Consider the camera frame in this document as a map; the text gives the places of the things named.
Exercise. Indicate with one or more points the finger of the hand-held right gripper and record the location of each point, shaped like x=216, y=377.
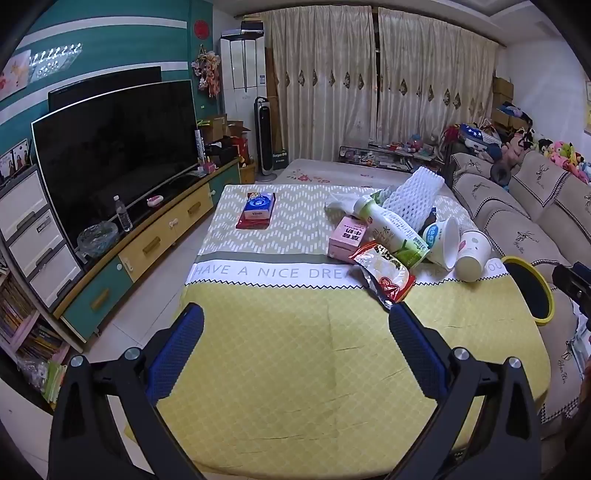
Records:
x=570, y=284

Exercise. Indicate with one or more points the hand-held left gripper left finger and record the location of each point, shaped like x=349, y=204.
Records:
x=178, y=350

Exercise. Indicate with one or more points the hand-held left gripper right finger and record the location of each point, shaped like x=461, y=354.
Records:
x=415, y=350

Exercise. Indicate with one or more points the black bin yellow rim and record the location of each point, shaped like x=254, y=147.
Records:
x=531, y=290

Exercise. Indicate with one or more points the red white snack bag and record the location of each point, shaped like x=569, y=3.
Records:
x=385, y=272

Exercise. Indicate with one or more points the white paper cup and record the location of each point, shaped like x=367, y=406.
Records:
x=473, y=256

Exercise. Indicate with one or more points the white bowl cup blue label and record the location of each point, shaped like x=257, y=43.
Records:
x=441, y=240

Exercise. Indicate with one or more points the white green plastic bottle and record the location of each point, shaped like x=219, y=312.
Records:
x=392, y=230

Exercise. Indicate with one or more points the pink milk carton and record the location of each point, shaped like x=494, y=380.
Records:
x=348, y=237

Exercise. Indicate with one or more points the white foam fruit net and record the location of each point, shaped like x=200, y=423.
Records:
x=411, y=198

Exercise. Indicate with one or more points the white cloth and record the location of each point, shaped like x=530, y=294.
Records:
x=341, y=203

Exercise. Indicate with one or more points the beige embroidered sofa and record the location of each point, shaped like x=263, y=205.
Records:
x=521, y=230

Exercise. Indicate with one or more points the green yellow television cabinet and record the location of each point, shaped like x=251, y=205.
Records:
x=147, y=244

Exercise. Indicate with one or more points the grey round cushion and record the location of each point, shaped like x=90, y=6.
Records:
x=499, y=173

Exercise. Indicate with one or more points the pile of plush toys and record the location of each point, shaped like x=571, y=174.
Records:
x=558, y=152

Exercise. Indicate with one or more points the glass bowl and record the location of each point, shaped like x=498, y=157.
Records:
x=97, y=237

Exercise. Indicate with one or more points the clear water bottle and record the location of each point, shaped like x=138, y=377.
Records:
x=123, y=217

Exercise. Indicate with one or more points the red flat package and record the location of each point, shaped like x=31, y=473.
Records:
x=251, y=224

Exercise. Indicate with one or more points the small pink white object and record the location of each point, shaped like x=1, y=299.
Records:
x=155, y=201

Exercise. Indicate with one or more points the shelf of books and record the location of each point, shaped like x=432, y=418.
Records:
x=18, y=323

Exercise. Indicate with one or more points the blue tissue pack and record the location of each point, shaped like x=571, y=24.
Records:
x=258, y=206

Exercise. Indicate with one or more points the blue white star bag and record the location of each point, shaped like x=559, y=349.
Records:
x=475, y=136

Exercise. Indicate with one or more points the framed landscape painting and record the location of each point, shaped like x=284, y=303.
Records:
x=588, y=101

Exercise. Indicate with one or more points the floral bed sheet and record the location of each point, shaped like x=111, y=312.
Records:
x=332, y=175

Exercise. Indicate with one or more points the stacked cardboard boxes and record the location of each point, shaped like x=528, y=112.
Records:
x=503, y=101

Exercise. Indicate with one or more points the cluttered glass coffee table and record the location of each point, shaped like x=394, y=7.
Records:
x=392, y=154

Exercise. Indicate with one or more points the white drawer unit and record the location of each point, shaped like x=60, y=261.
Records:
x=27, y=217

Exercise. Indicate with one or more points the large curved television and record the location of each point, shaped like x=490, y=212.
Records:
x=115, y=152

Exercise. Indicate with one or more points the red box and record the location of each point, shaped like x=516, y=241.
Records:
x=241, y=147

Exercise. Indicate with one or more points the small green box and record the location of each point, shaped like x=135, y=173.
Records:
x=280, y=159

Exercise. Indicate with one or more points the open cardboard boxes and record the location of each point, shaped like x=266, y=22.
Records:
x=221, y=124

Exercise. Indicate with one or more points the black tower fan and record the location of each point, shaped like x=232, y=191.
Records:
x=264, y=134

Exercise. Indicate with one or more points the framed photos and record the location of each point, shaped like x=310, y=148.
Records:
x=14, y=161

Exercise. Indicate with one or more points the beige curtain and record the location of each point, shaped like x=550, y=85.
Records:
x=434, y=69
x=323, y=83

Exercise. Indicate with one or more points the hanging flower decoration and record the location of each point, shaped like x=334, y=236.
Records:
x=207, y=69

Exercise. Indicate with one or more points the white standing air conditioner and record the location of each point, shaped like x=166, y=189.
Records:
x=242, y=69

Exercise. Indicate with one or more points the flower wall picture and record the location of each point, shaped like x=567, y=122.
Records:
x=14, y=74

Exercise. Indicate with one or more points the red round wall sticker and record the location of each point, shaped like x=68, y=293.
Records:
x=201, y=27

